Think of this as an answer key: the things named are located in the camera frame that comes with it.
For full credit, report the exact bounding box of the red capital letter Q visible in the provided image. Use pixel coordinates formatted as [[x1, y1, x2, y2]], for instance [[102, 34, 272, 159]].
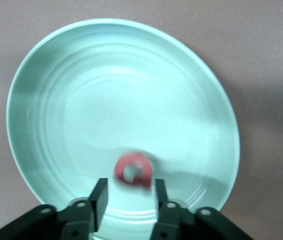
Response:
[[113, 149, 155, 191]]

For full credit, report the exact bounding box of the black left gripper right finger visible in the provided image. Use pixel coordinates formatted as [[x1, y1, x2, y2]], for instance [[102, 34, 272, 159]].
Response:
[[150, 178, 251, 240]]

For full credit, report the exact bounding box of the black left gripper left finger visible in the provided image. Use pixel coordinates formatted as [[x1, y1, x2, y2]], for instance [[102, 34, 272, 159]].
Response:
[[0, 177, 110, 240]]

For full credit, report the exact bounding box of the green plate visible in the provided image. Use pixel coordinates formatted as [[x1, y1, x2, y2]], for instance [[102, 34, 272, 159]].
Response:
[[5, 17, 240, 240]]

